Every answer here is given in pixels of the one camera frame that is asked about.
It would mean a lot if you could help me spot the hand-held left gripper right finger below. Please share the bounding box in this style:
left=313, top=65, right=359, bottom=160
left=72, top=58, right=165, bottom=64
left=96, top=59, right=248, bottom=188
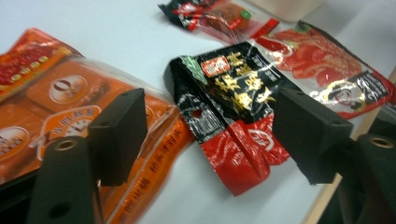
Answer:
left=272, top=87, right=354, bottom=185

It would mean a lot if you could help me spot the cream plastic container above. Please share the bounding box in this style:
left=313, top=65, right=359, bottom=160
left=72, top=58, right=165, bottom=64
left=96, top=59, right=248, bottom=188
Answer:
left=246, top=0, right=325, bottom=22

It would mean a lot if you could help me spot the black and red seasoning packet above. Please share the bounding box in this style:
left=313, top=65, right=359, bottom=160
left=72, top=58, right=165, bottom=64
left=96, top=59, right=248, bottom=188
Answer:
left=163, top=41, right=302, bottom=197

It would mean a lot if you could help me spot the large orange seasoning packet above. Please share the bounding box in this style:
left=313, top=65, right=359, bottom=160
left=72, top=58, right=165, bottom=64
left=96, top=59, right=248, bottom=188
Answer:
left=0, top=27, right=195, bottom=224

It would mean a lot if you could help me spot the tomato print seasoning packet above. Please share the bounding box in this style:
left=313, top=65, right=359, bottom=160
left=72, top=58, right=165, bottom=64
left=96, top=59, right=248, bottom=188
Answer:
left=253, top=20, right=396, bottom=120

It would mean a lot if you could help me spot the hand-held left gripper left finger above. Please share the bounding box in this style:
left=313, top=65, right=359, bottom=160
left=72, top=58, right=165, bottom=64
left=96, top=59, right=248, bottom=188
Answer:
left=87, top=88, right=149, bottom=188

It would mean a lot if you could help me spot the white table board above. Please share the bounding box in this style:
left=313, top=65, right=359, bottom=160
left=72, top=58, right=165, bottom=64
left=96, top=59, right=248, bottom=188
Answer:
left=0, top=0, right=396, bottom=224

